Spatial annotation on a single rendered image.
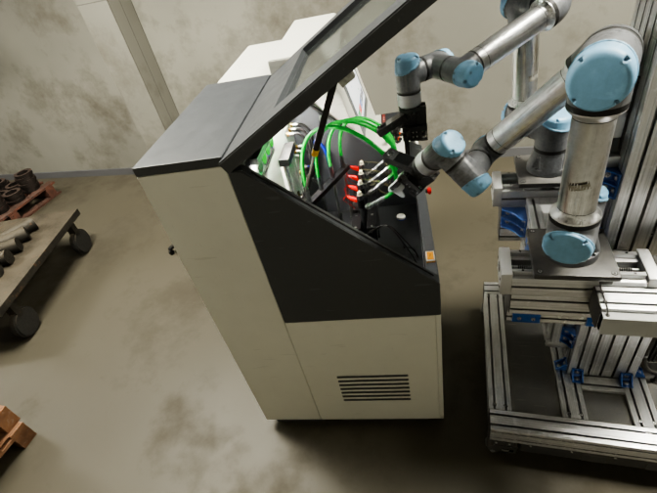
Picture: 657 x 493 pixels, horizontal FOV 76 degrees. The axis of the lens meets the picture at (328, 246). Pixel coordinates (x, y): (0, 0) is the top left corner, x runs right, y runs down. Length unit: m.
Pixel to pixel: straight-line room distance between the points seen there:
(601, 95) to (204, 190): 1.00
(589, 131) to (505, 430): 1.29
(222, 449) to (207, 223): 1.34
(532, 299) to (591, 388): 0.72
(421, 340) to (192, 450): 1.35
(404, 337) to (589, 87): 1.04
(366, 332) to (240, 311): 0.48
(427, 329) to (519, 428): 0.61
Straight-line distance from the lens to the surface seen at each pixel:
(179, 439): 2.53
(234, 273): 1.50
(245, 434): 2.38
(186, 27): 4.30
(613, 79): 1.00
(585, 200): 1.16
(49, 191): 5.74
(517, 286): 1.49
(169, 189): 1.35
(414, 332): 1.63
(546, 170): 1.80
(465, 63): 1.35
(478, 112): 3.91
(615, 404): 2.18
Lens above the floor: 1.98
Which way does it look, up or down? 38 degrees down
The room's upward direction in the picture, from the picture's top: 14 degrees counter-clockwise
